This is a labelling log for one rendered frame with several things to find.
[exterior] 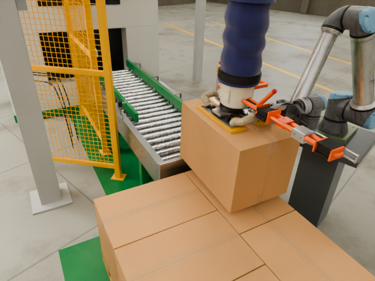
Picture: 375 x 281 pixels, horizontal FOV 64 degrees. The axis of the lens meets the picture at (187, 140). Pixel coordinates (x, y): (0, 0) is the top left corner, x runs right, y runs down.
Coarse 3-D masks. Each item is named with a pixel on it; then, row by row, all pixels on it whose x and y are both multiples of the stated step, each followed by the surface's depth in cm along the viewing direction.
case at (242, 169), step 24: (192, 120) 176; (192, 144) 183; (216, 144) 157; (240, 144) 143; (264, 144) 144; (288, 144) 153; (192, 168) 190; (216, 168) 162; (240, 168) 145; (264, 168) 154; (288, 168) 164; (216, 192) 168; (240, 192) 154; (264, 192) 164
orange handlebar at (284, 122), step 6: (264, 84) 175; (246, 102) 153; (252, 108) 150; (276, 120) 137; (282, 120) 135; (288, 120) 135; (282, 126) 134; (288, 126) 132; (294, 126) 134; (306, 138) 124; (312, 138) 126; (318, 138) 124; (312, 144) 122; (336, 156) 115; (342, 156) 115
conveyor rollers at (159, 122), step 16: (128, 80) 353; (128, 96) 313; (144, 96) 312; (160, 96) 312; (144, 112) 279; (160, 112) 278; (176, 112) 278; (144, 128) 255; (160, 128) 252; (176, 128) 251; (160, 144) 228; (176, 144) 233
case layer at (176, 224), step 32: (128, 192) 180; (160, 192) 181; (192, 192) 181; (128, 224) 158; (160, 224) 158; (192, 224) 159; (224, 224) 160; (256, 224) 161; (288, 224) 161; (128, 256) 140; (160, 256) 141; (192, 256) 142; (224, 256) 142; (256, 256) 143; (288, 256) 143; (320, 256) 144
